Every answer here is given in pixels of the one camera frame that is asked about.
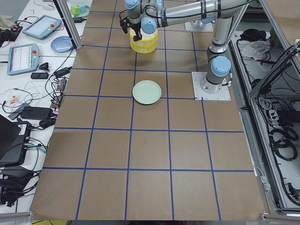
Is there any green bowl with blocks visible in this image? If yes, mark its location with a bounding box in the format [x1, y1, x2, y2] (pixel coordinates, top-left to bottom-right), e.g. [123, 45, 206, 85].
[70, 4, 90, 18]

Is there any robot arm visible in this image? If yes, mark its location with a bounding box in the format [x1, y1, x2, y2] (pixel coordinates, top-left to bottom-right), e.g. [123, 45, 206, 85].
[120, 0, 249, 94]

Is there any green foam cube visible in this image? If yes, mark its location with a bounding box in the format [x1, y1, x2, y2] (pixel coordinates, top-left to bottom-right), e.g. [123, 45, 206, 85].
[70, 5, 80, 15]

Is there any teach pendant near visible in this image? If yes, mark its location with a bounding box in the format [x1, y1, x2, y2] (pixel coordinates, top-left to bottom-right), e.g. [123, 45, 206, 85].
[7, 43, 39, 76]

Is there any teach pendant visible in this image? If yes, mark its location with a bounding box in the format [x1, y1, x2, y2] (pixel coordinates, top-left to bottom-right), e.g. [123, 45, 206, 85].
[22, 15, 62, 39]
[7, 43, 39, 76]

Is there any black laptop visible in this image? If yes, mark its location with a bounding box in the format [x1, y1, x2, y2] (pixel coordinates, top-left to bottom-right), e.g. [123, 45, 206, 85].
[0, 116, 31, 167]

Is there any yellow steamer layer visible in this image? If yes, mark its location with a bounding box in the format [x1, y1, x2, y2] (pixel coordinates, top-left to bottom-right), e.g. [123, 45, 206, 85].
[130, 42, 157, 54]
[129, 29, 158, 45]

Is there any black power adapter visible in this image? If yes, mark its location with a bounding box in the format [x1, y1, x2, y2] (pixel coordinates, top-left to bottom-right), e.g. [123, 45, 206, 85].
[20, 106, 53, 120]

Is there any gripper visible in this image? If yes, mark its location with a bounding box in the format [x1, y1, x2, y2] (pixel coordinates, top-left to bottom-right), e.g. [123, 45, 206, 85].
[131, 24, 143, 40]

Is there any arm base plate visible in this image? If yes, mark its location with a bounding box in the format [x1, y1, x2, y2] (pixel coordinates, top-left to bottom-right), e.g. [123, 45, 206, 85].
[192, 72, 231, 101]
[185, 20, 213, 33]

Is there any brown bun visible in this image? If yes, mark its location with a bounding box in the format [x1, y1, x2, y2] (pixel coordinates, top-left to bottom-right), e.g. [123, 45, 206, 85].
[133, 36, 139, 42]

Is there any white cloth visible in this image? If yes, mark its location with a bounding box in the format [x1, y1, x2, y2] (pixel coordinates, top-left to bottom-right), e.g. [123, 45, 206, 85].
[241, 40, 271, 60]

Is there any aluminium frame post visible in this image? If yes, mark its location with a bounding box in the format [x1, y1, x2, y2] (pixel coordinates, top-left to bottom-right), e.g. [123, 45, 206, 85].
[53, 0, 82, 50]

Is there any blue foam cube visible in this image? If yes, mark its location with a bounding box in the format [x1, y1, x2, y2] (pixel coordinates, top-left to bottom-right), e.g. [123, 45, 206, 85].
[78, 4, 87, 14]

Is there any black remote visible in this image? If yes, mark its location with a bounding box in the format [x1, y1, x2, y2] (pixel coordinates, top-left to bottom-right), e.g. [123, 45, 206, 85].
[30, 72, 49, 80]

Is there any blue plate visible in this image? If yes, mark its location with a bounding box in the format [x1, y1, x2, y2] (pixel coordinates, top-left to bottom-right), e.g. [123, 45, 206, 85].
[51, 36, 73, 53]

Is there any teach pendant far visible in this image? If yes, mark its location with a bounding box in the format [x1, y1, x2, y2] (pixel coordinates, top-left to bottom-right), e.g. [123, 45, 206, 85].
[22, 15, 62, 39]

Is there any light green plate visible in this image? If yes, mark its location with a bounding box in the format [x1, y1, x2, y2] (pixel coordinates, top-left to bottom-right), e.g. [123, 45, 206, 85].
[132, 80, 162, 105]

